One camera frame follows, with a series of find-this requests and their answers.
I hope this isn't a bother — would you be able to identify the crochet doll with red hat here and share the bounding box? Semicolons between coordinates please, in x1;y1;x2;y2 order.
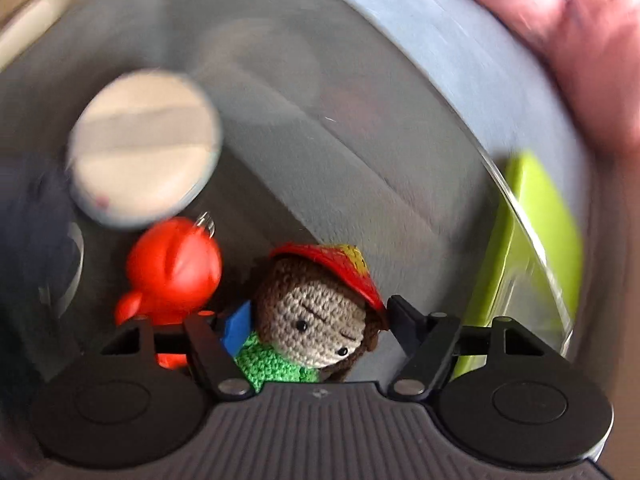
234;242;391;394

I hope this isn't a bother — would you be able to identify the pink cloth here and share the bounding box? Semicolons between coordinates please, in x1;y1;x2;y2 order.
404;0;640;158

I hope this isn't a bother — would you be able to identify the clear plastic storage box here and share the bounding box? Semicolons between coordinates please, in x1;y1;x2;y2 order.
0;0;608;392

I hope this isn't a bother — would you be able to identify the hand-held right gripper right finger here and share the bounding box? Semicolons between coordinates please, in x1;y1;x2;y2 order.
387;294;544;403

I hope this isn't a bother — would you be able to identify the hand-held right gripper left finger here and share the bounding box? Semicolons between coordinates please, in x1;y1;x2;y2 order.
102;302;252;402

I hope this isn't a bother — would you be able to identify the red toy figure keychain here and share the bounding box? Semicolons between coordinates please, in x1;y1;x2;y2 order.
114;214;224;371

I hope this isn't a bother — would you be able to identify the white round disc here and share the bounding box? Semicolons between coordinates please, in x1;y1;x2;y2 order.
66;69;224;229

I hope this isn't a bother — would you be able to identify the lime green box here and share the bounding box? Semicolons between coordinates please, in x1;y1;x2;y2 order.
451;151;587;382

